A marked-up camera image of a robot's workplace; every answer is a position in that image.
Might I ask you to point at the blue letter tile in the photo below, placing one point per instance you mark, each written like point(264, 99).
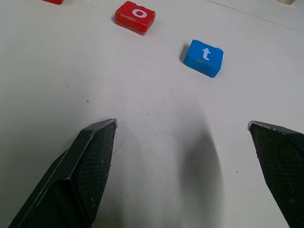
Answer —
point(202, 61)

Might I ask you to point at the red letter o block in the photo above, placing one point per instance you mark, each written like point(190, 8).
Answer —
point(129, 20)

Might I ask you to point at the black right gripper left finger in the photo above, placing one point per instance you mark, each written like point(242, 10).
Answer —
point(78, 185)

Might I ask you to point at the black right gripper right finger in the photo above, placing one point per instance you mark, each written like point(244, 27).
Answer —
point(282, 166)

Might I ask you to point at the dark brown bottle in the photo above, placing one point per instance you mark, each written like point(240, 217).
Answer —
point(286, 1)

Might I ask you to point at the red letter tile r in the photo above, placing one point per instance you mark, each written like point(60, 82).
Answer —
point(53, 1)

